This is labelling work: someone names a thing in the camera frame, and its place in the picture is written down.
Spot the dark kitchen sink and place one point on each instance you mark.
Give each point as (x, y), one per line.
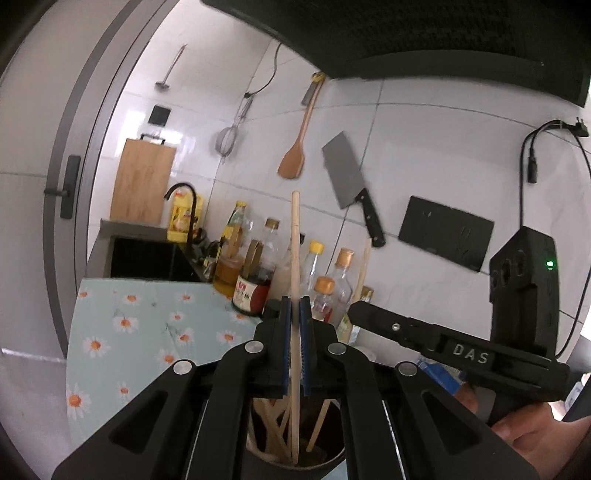
(138, 258)

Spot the metal mesh strainer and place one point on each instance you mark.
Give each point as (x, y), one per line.
(226, 141)

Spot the white and blue salt bag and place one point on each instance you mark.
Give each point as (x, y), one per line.
(438, 374)

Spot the black utensil holder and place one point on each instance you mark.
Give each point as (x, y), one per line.
(330, 438)

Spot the wooden spatula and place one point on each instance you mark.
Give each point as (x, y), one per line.
(292, 161)

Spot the black faucet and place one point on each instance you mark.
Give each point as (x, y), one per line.
(194, 212)

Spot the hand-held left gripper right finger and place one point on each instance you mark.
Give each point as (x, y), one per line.
(304, 346)

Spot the black wall panel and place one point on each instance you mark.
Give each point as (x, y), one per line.
(443, 230)

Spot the single wooden chopstick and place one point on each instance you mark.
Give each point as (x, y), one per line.
(362, 272)
(295, 240)

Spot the black range hood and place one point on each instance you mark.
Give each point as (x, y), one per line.
(415, 32)

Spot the row of condiment bottles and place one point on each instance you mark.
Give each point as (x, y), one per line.
(251, 277)

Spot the grey door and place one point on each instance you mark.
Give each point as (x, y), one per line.
(27, 230)

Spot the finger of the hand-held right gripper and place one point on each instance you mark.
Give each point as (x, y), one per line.
(378, 321)

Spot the person's right hand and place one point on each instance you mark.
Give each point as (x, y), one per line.
(531, 429)

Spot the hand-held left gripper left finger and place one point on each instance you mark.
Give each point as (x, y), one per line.
(286, 346)

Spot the yellow bottle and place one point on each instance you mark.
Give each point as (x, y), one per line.
(178, 221)

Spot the wooden cutting board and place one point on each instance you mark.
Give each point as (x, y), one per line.
(141, 184)

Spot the black wall socket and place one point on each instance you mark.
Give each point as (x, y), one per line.
(159, 115)

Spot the blue daisy tablecloth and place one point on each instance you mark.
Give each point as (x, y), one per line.
(138, 350)

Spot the metal hanging utensil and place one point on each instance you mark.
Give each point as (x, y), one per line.
(162, 86)

